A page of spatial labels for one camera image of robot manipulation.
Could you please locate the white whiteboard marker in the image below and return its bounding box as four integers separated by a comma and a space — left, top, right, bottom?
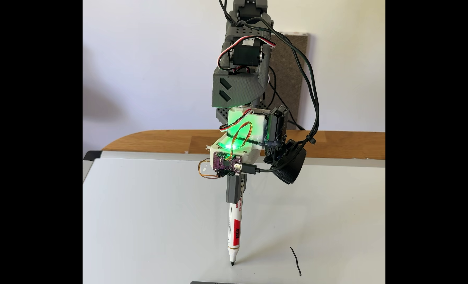
227, 189, 245, 266

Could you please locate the orange wire bundle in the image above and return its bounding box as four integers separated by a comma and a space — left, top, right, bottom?
198, 121, 254, 179

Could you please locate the purple circuit board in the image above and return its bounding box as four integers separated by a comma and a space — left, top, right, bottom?
212, 151, 243, 177

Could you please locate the black power cable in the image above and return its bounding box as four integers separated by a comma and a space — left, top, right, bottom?
267, 66, 306, 131

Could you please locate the black oval webcam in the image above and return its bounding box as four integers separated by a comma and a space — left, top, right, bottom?
271, 140, 308, 185

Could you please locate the white whiteboard aluminium frame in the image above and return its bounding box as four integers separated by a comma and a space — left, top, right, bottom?
83, 151, 385, 284

